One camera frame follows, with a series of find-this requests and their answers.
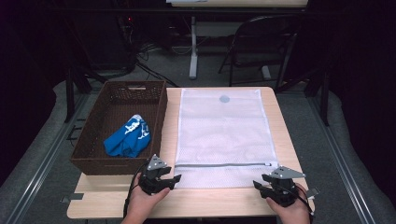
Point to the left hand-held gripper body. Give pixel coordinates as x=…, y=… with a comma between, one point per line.
x=154, y=182

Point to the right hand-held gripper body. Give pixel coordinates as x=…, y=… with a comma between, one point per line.
x=285, y=189

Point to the blue printed garment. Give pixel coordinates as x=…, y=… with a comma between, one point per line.
x=127, y=141

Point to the white mesh laundry bag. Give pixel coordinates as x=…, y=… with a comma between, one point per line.
x=224, y=137

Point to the brown woven basket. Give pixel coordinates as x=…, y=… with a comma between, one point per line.
x=124, y=105

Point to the person's left hand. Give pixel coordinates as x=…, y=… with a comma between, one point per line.
x=143, y=202

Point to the person's right hand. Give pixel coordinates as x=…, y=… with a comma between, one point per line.
x=294, y=213

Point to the grey metal table clip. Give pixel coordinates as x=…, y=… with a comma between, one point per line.
x=73, y=196
x=312, y=193

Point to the black metal stand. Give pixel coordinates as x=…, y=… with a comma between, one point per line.
x=69, y=93
x=325, y=99

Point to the short white desk foot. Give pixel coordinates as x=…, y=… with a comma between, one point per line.
x=266, y=73

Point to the white desk leg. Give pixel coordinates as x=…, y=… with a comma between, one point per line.
x=193, y=46

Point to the black folding chair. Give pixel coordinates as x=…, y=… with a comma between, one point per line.
x=236, y=40

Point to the black computer case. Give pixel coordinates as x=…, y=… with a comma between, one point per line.
x=102, y=43

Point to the metal floor rail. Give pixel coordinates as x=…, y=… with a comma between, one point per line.
x=46, y=158
x=342, y=161

